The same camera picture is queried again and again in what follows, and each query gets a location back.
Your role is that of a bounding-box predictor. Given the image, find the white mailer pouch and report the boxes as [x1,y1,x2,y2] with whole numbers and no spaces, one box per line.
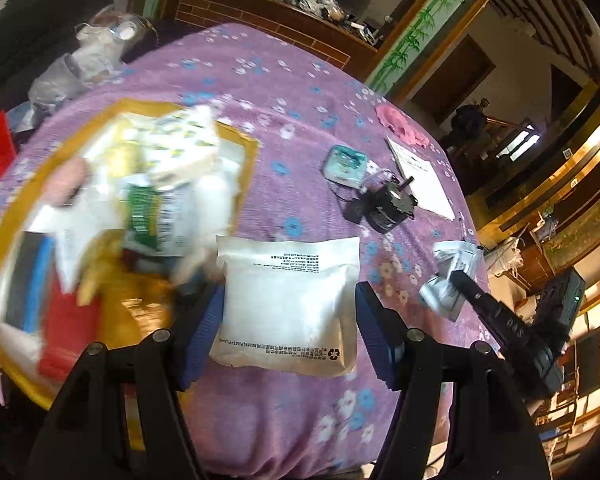
[210,236,360,377]

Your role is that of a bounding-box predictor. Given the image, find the green white snack packet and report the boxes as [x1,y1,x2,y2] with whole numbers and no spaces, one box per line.
[122,183,195,258]

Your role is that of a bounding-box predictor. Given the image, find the red foil snack packet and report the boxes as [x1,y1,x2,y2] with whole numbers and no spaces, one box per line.
[38,276,100,382]

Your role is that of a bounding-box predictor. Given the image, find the wet wipes pack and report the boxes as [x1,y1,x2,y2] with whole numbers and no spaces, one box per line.
[322,145,368,190]

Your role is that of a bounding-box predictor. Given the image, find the pink plush toy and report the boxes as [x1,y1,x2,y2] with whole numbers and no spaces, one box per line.
[43,156,92,207]

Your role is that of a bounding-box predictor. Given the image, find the silver foil packet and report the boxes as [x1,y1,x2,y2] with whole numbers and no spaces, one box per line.
[419,240,482,323]

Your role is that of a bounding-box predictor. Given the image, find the yellow taped foam box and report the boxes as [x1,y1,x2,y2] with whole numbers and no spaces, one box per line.
[0,97,261,453]

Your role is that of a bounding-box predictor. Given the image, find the black power adapter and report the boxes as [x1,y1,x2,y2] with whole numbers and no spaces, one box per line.
[342,200,365,224]

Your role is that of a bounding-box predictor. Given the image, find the black motor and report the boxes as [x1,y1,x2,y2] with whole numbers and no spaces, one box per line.
[363,177,417,234]

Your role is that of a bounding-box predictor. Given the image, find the white paper sheet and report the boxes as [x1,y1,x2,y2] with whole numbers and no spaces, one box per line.
[386,138,455,221]

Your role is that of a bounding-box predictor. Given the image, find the purple floral tablecloth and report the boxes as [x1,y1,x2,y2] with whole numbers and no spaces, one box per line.
[0,24,486,479]

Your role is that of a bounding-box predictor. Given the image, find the pink cloth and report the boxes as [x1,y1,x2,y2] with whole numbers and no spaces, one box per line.
[375,103,429,148]

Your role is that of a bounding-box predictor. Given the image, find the clear plastic bag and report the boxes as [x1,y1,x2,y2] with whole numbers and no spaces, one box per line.
[28,6,149,124]

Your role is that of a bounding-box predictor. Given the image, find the black sofa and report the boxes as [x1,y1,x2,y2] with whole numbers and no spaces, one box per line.
[0,0,114,112]

